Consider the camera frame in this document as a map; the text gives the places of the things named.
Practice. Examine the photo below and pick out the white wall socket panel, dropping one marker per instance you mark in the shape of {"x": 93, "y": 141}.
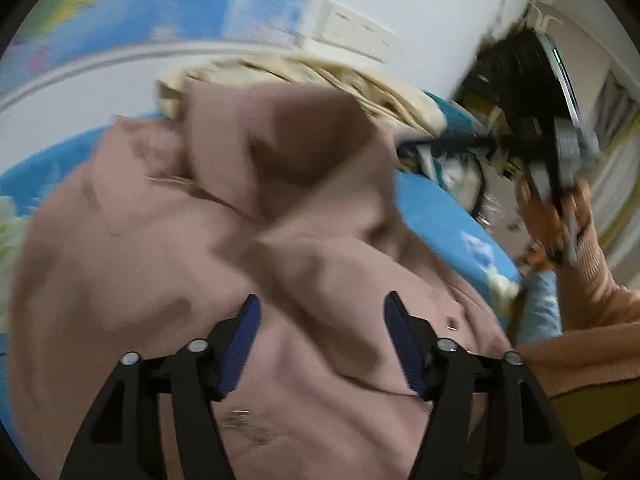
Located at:
{"x": 346, "y": 29}

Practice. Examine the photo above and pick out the right hand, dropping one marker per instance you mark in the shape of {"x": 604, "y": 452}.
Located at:
{"x": 543, "y": 223}

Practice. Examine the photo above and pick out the teal perforated plastic basket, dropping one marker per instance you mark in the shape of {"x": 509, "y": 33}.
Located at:
{"x": 459, "y": 121}

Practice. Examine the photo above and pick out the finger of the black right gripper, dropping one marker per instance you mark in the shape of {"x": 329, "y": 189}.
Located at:
{"x": 452, "y": 144}

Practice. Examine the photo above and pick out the blue floral bed sheet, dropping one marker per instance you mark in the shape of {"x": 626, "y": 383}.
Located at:
{"x": 440, "y": 219}

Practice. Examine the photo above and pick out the pink coat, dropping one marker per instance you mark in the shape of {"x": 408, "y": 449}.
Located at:
{"x": 240, "y": 269}

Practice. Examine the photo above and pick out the colourful wall map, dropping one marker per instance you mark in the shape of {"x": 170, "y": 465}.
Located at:
{"x": 56, "y": 32}

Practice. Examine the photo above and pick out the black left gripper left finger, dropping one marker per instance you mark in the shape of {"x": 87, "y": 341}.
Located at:
{"x": 152, "y": 414}

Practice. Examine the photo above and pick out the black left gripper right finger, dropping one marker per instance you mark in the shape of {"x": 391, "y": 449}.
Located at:
{"x": 490, "y": 418}

